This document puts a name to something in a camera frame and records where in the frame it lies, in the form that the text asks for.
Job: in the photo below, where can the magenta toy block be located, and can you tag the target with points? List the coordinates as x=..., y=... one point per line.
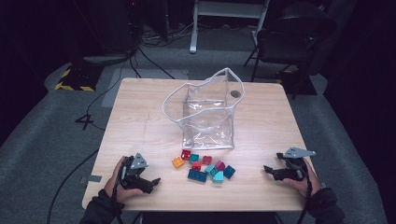
x=220, y=165

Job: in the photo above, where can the turquoise toy block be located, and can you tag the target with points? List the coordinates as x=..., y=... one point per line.
x=211, y=170

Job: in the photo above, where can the grey tape strip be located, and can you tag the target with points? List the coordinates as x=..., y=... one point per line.
x=95, y=179
x=324, y=185

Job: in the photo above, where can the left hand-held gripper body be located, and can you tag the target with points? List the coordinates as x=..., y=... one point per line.
x=137, y=161

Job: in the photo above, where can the dark blue toy block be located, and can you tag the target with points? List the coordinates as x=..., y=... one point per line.
x=229, y=172

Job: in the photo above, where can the clear plastic bag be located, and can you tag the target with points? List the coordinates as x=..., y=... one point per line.
x=214, y=137

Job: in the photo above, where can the person's left hand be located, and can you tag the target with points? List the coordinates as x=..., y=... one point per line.
x=116, y=191

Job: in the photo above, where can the orange toy block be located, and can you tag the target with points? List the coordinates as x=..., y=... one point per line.
x=178, y=162

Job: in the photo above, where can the black equipment cabinet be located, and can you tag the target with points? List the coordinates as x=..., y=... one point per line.
x=115, y=25

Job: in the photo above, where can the dark red toy block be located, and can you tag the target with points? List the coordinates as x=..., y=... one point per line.
x=207, y=160

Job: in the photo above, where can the red hollow toy block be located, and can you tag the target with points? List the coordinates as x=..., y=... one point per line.
x=186, y=154

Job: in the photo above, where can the black chair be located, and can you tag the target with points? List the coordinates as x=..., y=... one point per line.
x=280, y=43

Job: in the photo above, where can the teal hollow toy block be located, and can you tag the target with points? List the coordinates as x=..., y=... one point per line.
x=194, y=158

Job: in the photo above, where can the grey stand base plate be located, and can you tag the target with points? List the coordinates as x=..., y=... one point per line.
x=102, y=59

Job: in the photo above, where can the light cyan toy block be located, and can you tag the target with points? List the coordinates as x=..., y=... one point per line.
x=218, y=177

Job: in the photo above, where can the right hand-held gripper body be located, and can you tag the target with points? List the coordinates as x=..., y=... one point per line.
x=297, y=152

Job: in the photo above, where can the black base with hazard stripes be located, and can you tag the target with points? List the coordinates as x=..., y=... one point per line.
x=81, y=77
x=299, y=84

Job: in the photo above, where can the long blue toy block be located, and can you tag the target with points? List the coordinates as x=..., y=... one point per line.
x=197, y=176

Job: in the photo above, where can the white desk frame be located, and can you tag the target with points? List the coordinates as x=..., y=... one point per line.
x=193, y=31

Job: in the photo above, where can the person's right hand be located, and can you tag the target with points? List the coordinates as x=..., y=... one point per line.
x=308, y=186

